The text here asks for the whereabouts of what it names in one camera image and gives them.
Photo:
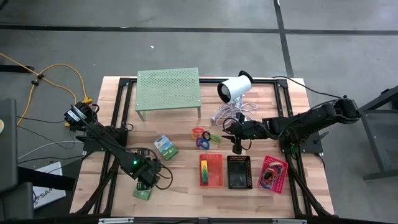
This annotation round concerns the black metal beam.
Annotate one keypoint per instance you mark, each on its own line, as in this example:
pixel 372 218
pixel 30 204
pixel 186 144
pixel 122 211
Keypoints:
pixel 46 179

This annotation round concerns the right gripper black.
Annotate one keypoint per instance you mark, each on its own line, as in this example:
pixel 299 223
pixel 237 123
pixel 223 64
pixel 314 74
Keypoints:
pixel 252 130

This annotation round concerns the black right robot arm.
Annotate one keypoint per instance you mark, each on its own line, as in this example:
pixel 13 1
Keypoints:
pixel 311 122

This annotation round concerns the silver metal bracket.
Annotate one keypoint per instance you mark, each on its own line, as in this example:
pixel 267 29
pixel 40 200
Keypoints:
pixel 289 221
pixel 115 221

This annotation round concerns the grey equipment case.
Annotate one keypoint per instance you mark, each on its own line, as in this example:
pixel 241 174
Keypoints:
pixel 7 140

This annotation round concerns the wide black rubber band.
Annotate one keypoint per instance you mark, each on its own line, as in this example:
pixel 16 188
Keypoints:
pixel 272 176

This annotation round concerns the red plastic basket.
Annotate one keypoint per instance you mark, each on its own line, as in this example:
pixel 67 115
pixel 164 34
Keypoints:
pixel 282 183

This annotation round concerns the orange plastic basket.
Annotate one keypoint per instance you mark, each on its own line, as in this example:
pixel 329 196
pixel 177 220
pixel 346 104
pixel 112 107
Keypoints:
pixel 216 174

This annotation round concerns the green perforated metal shelf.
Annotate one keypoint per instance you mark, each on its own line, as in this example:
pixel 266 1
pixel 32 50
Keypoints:
pixel 168 88

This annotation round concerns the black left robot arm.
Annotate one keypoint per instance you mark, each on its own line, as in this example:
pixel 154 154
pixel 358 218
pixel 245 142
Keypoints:
pixel 105 143

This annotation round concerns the white clamp desk lamp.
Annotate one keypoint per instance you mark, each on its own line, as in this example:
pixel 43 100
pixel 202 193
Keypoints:
pixel 234 87

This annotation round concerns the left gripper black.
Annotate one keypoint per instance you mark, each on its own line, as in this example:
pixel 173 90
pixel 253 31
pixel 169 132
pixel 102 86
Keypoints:
pixel 150 169

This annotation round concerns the large blue rubber band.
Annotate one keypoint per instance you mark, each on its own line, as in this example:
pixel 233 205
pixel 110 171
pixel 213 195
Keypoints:
pixel 263 186

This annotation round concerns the black plastic basket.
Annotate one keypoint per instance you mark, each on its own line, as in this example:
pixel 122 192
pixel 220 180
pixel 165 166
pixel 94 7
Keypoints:
pixel 239 174

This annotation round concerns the black floor strip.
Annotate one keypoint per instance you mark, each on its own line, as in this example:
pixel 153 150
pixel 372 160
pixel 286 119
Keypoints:
pixel 15 68

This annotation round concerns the narrow yellow green box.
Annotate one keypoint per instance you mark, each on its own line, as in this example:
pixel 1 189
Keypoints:
pixel 204 174

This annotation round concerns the white printed sign board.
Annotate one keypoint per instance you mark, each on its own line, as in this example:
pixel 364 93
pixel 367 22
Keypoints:
pixel 46 193

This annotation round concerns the dark grey storage box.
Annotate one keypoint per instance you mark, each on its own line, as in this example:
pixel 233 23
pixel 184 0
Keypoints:
pixel 15 202

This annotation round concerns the green blue printed box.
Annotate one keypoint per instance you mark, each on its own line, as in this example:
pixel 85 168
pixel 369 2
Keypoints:
pixel 146 194
pixel 165 147

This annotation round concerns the black metal side table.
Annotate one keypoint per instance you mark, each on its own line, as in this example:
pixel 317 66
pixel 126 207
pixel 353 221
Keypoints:
pixel 379 124

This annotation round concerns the black aluminium table frame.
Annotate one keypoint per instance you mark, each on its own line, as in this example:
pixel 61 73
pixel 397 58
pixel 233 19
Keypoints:
pixel 264 81

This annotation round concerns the orange rubber band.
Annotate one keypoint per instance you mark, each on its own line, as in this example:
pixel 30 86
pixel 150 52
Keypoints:
pixel 266 172

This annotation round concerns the tan rubber band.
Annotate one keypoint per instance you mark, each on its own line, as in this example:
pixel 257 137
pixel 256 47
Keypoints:
pixel 276 162

